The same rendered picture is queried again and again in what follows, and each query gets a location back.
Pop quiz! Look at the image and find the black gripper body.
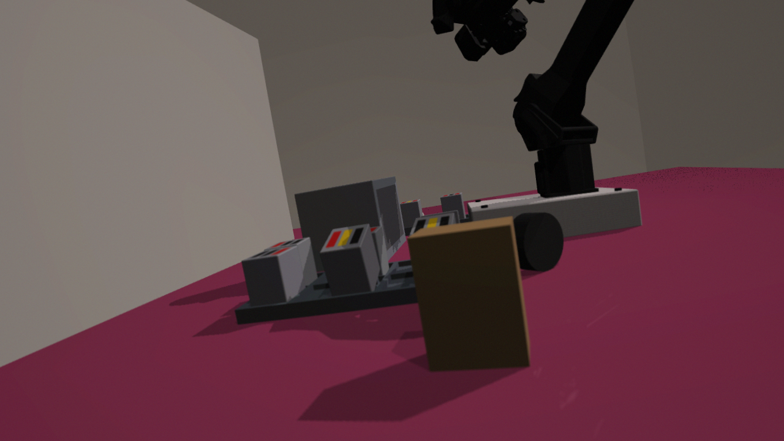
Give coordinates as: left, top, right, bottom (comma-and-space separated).
454, 13, 488, 62

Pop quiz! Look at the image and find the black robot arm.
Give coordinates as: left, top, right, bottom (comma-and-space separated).
431, 0, 634, 198

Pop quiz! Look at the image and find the black cylinder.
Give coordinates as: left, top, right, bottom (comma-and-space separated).
513, 213, 564, 272

